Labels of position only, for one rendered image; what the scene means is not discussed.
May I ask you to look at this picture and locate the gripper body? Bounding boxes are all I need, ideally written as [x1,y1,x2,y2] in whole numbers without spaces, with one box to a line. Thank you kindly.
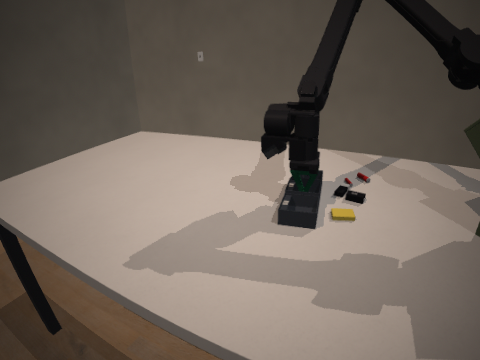
[289,136,320,174]

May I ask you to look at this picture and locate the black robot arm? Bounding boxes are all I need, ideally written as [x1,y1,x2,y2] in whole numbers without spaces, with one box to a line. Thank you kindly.
[261,0,480,161]

